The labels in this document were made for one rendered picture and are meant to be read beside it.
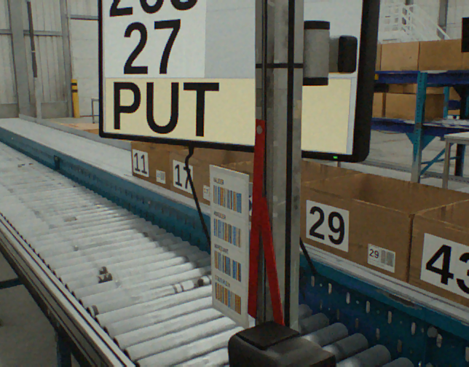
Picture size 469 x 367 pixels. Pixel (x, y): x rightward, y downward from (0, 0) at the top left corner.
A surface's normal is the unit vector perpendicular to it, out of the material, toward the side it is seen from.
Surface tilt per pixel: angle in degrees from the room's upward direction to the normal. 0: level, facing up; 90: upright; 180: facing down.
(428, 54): 90
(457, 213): 90
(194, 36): 86
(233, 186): 90
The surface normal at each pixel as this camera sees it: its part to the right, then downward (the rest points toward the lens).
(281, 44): 0.57, 0.17
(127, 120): -0.58, 0.11
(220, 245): -0.82, 0.12
